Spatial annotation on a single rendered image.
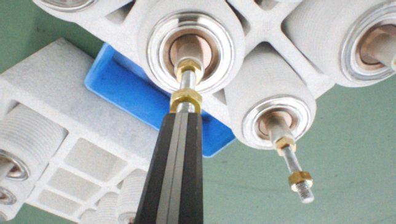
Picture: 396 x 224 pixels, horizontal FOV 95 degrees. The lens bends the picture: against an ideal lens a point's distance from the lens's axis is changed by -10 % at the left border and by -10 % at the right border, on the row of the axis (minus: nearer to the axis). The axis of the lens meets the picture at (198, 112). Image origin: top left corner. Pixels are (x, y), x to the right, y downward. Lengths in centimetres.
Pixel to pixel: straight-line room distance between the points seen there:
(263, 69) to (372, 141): 63
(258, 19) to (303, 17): 5
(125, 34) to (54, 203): 54
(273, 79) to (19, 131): 35
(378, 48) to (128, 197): 40
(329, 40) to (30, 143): 39
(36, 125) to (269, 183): 71
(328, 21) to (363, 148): 65
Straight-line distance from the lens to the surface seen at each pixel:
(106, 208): 51
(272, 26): 26
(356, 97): 64
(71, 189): 59
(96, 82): 41
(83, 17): 19
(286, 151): 20
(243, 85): 22
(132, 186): 42
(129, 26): 25
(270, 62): 25
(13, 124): 38
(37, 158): 37
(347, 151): 80
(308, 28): 24
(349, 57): 22
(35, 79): 40
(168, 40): 17
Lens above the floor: 41
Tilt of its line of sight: 53 degrees down
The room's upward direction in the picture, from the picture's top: 179 degrees counter-clockwise
